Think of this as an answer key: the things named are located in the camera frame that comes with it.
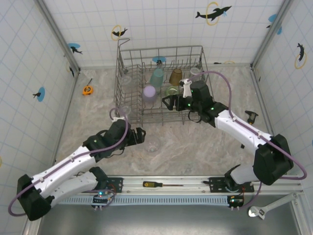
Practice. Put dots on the silver adjustable wrench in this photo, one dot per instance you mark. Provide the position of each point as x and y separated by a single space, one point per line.
281 202

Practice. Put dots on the blue oval shark sticker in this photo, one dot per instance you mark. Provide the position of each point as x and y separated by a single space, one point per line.
73 46

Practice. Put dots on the small black clamp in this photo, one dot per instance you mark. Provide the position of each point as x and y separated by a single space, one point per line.
252 114

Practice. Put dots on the blue oval black fish sticker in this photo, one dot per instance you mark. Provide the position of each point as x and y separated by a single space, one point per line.
156 59

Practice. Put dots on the teal plastic cup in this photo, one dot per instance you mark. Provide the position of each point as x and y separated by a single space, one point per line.
156 79

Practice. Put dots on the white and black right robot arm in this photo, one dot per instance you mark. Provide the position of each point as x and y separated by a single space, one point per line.
239 127

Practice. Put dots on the aluminium mounting rail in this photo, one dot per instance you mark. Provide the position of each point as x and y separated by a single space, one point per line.
171 180

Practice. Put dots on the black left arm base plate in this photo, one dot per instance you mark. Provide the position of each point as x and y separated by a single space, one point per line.
117 182

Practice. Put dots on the aluminium frame post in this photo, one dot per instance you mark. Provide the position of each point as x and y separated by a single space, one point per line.
264 49
59 34

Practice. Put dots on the lavender plastic cup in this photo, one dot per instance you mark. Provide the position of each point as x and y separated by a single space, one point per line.
149 94

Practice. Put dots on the green translucent plastic cup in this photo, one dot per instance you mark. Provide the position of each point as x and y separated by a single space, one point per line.
172 91

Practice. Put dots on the black and yellow screwdriver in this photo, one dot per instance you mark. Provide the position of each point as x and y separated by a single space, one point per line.
149 184

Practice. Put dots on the amber textured plastic cup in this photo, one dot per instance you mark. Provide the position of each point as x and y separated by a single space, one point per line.
175 77

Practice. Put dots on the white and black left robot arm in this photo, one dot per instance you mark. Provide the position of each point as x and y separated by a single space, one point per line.
63 169

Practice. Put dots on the yellow tape measure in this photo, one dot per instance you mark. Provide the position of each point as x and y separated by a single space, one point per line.
87 90

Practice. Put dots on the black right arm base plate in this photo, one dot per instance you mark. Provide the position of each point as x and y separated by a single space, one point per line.
216 183

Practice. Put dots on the clear round glass bowl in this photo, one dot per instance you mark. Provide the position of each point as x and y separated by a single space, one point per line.
152 147

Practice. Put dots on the blue oval diver sticker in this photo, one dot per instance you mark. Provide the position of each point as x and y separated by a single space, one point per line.
42 94

